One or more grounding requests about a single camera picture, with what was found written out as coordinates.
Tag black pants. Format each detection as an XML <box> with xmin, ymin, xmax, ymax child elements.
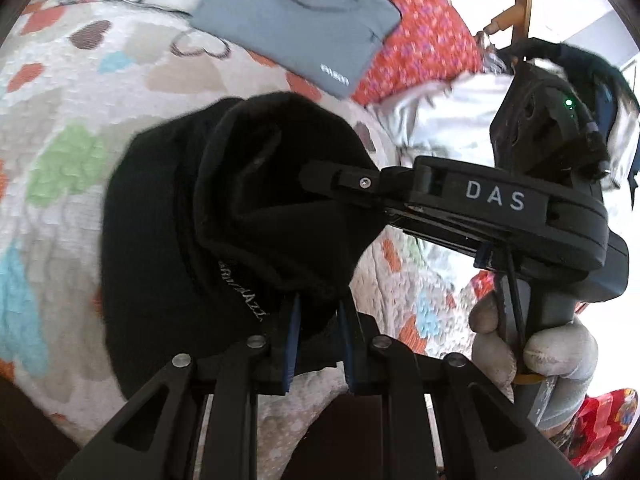
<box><xmin>101</xmin><ymin>92</ymin><xmax>384</xmax><ymax>396</ymax></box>

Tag grey gloved right hand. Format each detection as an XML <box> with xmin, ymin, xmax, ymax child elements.
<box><xmin>469</xmin><ymin>292</ymin><xmax>599</xmax><ymax>410</ymax></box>

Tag white crumpled blanket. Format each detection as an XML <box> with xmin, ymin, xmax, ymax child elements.
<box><xmin>370</xmin><ymin>72</ymin><xmax>639</xmax><ymax>207</ymax></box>

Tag grey laptop bag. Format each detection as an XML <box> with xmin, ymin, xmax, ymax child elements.
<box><xmin>191</xmin><ymin>0</ymin><xmax>401</xmax><ymax>99</ymax></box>

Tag red floral bedsheet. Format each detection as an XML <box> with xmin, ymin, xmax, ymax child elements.
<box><xmin>349</xmin><ymin>0</ymin><xmax>486</xmax><ymax>106</ymax></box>

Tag heart pattern quilt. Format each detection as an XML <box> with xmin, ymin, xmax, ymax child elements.
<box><xmin>0</xmin><ymin>0</ymin><xmax>497</xmax><ymax>436</ymax></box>

